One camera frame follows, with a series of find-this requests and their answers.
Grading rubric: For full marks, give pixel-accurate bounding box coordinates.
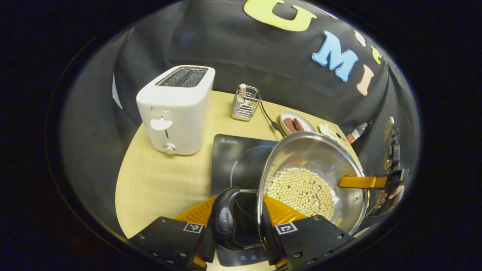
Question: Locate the white round plate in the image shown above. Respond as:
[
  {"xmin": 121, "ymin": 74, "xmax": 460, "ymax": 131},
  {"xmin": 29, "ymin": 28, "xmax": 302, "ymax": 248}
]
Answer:
[{"xmin": 279, "ymin": 110, "xmax": 318, "ymax": 136}]

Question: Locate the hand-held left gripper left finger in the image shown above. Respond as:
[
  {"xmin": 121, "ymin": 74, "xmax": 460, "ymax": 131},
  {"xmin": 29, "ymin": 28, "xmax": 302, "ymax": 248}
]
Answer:
[{"xmin": 128, "ymin": 196, "xmax": 218, "ymax": 270}]

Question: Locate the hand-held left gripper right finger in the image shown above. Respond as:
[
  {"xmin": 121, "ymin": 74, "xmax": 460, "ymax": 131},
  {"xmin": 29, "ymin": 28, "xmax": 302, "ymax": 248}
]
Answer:
[{"xmin": 262, "ymin": 195, "xmax": 355, "ymax": 270}]

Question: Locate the stainless steel pot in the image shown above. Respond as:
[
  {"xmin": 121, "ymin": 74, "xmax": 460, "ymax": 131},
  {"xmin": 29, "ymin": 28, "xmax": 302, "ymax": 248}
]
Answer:
[{"xmin": 211, "ymin": 131, "xmax": 369, "ymax": 251}]

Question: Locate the red label plastic bottle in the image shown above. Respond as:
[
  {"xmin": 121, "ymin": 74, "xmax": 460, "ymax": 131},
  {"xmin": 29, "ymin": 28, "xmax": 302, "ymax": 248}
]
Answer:
[{"xmin": 346, "ymin": 122, "xmax": 368, "ymax": 145}]

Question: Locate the black induction cooktop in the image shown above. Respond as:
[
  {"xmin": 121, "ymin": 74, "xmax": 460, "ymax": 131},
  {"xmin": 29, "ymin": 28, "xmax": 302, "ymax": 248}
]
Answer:
[{"xmin": 211, "ymin": 134, "xmax": 280, "ymax": 267}]

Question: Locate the white toaster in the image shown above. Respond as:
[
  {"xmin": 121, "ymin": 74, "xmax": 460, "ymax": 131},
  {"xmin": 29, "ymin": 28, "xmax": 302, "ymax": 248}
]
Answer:
[{"xmin": 136, "ymin": 65, "xmax": 216, "ymax": 155}]

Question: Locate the pile of soybeans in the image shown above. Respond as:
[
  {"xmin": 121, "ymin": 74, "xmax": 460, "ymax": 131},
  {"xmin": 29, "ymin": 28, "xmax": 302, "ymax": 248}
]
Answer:
[{"xmin": 267, "ymin": 167, "xmax": 335, "ymax": 221}]

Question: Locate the black power cable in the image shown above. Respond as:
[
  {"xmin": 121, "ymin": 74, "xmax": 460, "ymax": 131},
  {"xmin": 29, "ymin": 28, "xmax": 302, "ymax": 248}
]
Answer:
[{"xmin": 259, "ymin": 102, "xmax": 285, "ymax": 137}]

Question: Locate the black backdrop cloth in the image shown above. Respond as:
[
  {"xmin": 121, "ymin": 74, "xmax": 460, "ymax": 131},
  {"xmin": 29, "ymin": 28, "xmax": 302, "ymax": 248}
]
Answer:
[{"xmin": 62, "ymin": 0, "xmax": 421, "ymax": 226}]

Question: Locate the metal wire utensil holder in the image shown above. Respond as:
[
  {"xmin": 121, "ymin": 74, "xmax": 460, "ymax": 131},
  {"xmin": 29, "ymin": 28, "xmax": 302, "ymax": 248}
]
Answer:
[{"xmin": 231, "ymin": 85, "xmax": 262, "ymax": 121}]

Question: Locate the white divided dish with beans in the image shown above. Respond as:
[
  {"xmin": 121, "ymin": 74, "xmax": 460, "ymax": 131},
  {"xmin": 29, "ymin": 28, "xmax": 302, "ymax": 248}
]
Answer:
[{"xmin": 318, "ymin": 124, "xmax": 349, "ymax": 146}]

